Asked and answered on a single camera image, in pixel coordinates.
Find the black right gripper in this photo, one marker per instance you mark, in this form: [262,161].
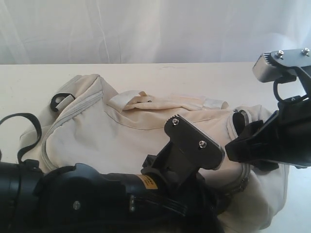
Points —
[285,138]

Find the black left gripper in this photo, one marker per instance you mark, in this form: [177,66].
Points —
[159,207]

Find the beige fabric duffel bag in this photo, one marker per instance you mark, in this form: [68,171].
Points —
[114,132]

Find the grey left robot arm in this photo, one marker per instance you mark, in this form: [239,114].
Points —
[70,199]

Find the white backdrop curtain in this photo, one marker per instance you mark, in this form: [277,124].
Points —
[149,31]

